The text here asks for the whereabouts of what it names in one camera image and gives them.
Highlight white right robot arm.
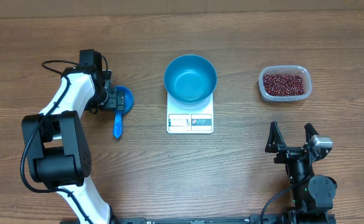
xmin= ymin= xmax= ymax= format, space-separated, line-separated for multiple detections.
xmin=259 ymin=121 xmax=337 ymax=224

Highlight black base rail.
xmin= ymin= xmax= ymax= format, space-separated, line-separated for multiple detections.
xmin=60 ymin=213 xmax=337 ymax=224

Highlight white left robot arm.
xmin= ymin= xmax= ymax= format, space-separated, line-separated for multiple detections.
xmin=20 ymin=49 xmax=134 ymax=223

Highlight red adzuki beans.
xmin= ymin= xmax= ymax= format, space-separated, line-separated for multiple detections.
xmin=263 ymin=73 xmax=305 ymax=96

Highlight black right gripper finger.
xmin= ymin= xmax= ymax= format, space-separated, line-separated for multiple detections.
xmin=304 ymin=123 xmax=318 ymax=143
xmin=265 ymin=121 xmax=286 ymax=153

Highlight clear plastic container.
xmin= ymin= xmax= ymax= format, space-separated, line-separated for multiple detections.
xmin=258 ymin=65 xmax=312 ymax=102

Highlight teal metal bowl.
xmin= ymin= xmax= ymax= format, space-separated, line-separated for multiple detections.
xmin=164 ymin=55 xmax=218 ymax=104

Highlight white digital kitchen scale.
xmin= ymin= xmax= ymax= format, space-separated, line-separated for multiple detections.
xmin=166 ymin=94 xmax=214 ymax=134

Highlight blue plastic measuring scoop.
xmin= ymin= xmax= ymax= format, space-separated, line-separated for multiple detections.
xmin=113 ymin=86 xmax=134 ymax=139

